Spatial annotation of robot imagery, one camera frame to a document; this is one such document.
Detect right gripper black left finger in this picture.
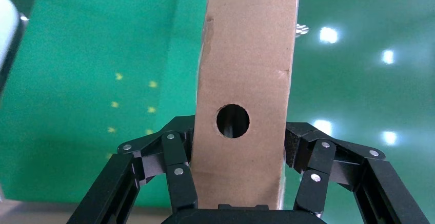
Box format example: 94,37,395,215
68,115,199,224

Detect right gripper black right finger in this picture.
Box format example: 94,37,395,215
285,122,430,224

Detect small taped cardboard box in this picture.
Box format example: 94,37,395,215
190,0,301,210

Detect large green table cloth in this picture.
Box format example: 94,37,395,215
0,0,211,205

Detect silver binder clip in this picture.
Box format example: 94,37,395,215
294,23,310,36

